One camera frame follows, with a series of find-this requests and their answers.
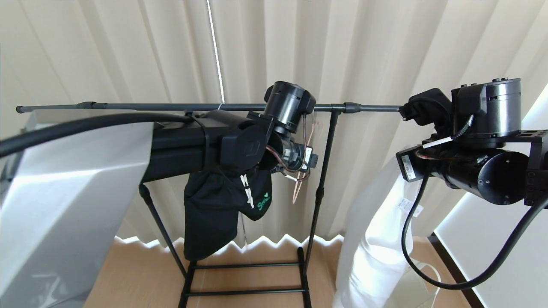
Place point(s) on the black clothes rack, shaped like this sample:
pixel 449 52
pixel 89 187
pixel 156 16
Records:
pixel 128 106

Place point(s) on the pink clothes hanger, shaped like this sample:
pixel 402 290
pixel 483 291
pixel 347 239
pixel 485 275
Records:
pixel 295 193

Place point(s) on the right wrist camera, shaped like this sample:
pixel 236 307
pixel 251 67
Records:
pixel 428 107

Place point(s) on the white laundry basket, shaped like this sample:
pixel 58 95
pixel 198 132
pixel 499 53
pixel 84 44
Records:
pixel 411 295

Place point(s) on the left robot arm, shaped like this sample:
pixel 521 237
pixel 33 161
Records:
pixel 192 145

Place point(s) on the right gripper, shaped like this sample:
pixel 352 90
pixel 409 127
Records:
pixel 479 171

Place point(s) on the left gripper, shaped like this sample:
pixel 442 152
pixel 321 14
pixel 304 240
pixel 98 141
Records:
pixel 293 154

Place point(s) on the white t-shirt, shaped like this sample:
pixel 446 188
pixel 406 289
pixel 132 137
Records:
pixel 372 256

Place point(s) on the black shorts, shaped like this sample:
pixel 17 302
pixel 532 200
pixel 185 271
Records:
pixel 209 214

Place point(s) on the white curtain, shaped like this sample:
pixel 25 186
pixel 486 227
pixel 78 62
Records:
pixel 364 51

